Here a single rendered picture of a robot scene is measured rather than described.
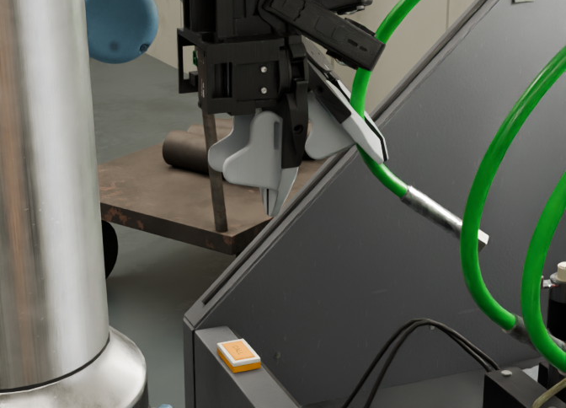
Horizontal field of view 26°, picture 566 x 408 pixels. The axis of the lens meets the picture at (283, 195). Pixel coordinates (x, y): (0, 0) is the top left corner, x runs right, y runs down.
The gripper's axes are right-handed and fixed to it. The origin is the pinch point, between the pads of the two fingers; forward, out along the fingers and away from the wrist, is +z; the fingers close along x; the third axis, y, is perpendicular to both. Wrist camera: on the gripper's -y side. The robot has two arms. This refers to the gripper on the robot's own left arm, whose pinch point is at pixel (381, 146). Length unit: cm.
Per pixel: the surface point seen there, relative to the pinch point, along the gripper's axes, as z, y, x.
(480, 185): 8.4, -6.9, 18.9
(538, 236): 13.7, -8.4, 24.6
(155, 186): -46, 95, -230
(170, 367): -2, 113, -197
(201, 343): 3.3, 30.2, -9.9
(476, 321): 22.1, 10.0, -34.1
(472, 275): 13.5, -1.7, 17.5
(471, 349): 20.8, 6.7, -4.8
